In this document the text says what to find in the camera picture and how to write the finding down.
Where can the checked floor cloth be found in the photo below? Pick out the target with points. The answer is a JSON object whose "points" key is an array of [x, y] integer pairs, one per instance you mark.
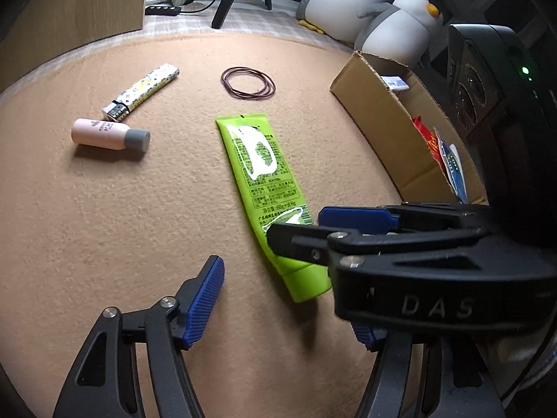
{"points": [[261, 21]]}

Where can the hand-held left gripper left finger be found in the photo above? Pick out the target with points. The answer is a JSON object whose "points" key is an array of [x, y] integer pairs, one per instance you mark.
{"points": [[204, 300]]}

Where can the cardboard box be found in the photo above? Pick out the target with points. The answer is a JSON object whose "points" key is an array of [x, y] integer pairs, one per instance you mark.
{"points": [[378, 113]]}

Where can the green tube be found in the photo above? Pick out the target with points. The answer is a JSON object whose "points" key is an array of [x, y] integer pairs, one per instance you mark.
{"points": [[261, 183]]}

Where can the wooden board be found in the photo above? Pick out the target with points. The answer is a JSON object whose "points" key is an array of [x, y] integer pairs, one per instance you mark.
{"points": [[78, 4]]}

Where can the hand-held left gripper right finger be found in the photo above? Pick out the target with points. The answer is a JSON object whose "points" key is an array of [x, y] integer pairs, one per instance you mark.
{"points": [[367, 337]]}

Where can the patterned white lighter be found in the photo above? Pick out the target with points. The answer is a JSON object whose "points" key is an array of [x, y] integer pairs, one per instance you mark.
{"points": [[143, 89]]}

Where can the black power strip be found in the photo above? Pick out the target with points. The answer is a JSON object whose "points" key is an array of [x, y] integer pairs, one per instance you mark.
{"points": [[164, 10]]}

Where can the small penguin plush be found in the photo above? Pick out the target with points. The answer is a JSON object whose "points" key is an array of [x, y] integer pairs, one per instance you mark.
{"points": [[400, 26]]}

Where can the large penguin plush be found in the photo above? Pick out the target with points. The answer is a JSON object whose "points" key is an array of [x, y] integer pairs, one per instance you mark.
{"points": [[343, 0]]}

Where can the red snack packet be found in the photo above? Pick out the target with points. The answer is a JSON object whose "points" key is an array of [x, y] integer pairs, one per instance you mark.
{"points": [[428, 143]]}

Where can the pink bottle grey cap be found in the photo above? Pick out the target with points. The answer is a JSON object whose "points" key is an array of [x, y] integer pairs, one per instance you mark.
{"points": [[100, 133]]}

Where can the dark blue sachet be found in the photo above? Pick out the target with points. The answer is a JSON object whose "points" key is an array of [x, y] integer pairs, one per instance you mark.
{"points": [[456, 174]]}

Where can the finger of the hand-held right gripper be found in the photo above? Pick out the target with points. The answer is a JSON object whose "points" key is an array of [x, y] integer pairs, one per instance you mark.
{"points": [[348, 218], [300, 244]]}

